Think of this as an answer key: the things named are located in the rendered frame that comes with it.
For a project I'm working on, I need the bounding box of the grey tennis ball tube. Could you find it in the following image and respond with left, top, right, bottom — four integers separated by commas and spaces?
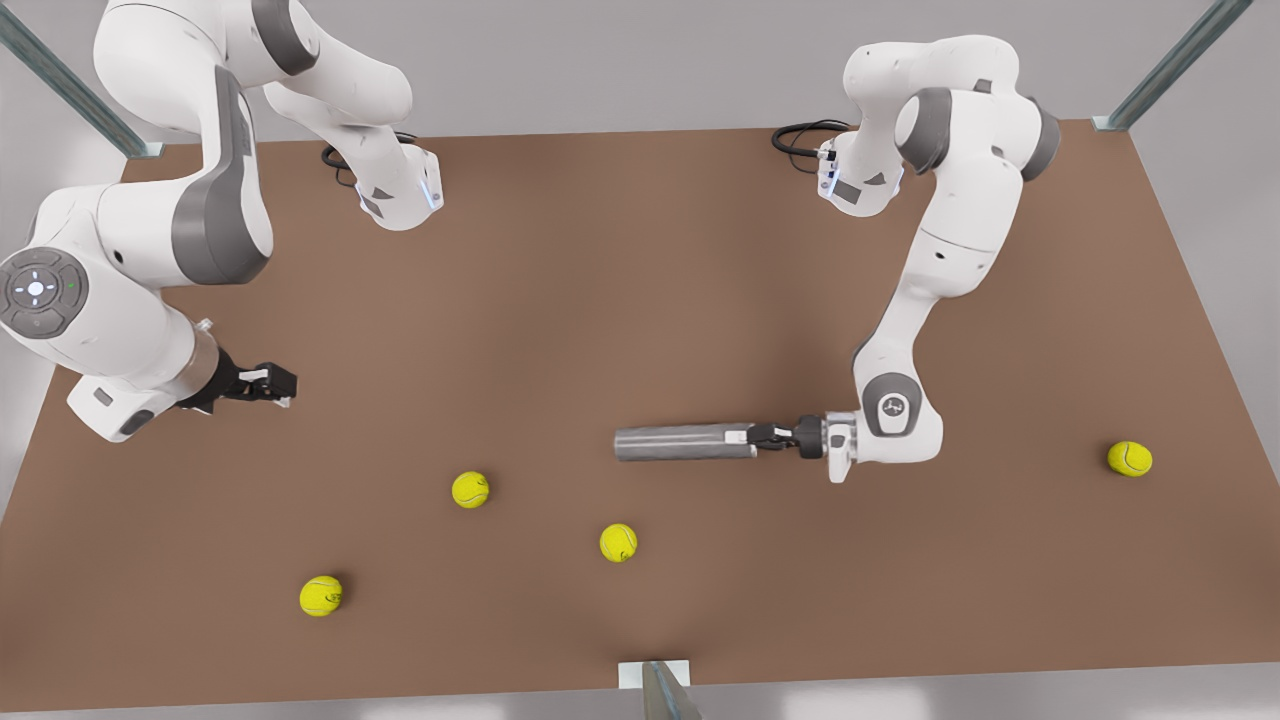
613, 422, 759, 463

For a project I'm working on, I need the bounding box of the black cable loop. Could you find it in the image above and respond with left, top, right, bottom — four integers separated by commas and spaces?
771, 120, 853, 177
321, 131, 421, 191

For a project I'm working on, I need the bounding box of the silver frame post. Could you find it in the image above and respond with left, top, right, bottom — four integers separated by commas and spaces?
0, 5, 164, 160
617, 659, 694, 720
1091, 0, 1257, 133

